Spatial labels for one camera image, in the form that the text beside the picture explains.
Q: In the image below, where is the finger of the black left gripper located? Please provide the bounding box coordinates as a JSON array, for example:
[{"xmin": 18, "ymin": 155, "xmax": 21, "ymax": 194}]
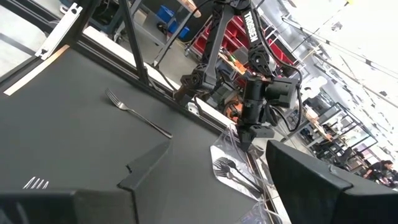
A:
[{"xmin": 239, "ymin": 136, "xmax": 254, "ymax": 153}]

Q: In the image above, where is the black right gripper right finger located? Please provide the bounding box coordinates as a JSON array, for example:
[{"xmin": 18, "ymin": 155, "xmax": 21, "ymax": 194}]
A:
[{"xmin": 265, "ymin": 139, "xmax": 398, "ymax": 224}]

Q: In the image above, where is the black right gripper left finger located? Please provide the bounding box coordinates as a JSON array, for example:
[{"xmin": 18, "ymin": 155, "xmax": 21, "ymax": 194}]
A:
[{"xmin": 0, "ymin": 140, "xmax": 172, "ymax": 224}]

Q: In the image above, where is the orange round object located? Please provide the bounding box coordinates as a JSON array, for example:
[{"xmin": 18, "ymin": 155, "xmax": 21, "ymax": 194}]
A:
[{"xmin": 223, "ymin": 99, "xmax": 243, "ymax": 122}]

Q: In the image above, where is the red storage bin rack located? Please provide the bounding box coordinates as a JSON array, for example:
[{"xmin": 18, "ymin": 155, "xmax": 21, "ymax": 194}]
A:
[{"xmin": 192, "ymin": 15, "xmax": 299, "ymax": 82}]

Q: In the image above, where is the person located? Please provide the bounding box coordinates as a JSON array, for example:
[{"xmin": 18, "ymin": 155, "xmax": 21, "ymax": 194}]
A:
[{"xmin": 363, "ymin": 159, "xmax": 398, "ymax": 189}]

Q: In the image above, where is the blue storage bin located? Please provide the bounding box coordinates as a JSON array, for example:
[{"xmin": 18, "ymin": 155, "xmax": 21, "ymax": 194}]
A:
[
  {"xmin": 169, "ymin": 20, "xmax": 190, "ymax": 40},
  {"xmin": 156, "ymin": 5, "xmax": 175, "ymax": 22}
]

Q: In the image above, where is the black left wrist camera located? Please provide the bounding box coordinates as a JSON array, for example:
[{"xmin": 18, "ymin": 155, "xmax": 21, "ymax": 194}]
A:
[{"xmin": 265, "ymin": 77, "xmax": 300, "ymax": 109}]

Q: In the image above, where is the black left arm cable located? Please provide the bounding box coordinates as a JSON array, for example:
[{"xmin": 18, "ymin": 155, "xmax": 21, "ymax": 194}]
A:
[{"xmin": 261, "ymin": 18, "xmax": 304, "ymax": 133}]

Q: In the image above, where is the white metal bracket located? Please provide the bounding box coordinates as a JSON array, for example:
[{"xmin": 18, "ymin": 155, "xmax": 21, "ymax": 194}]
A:
[{"xmin": 34, "ymin": 2, "xmax": 83, "ymax": 60}]

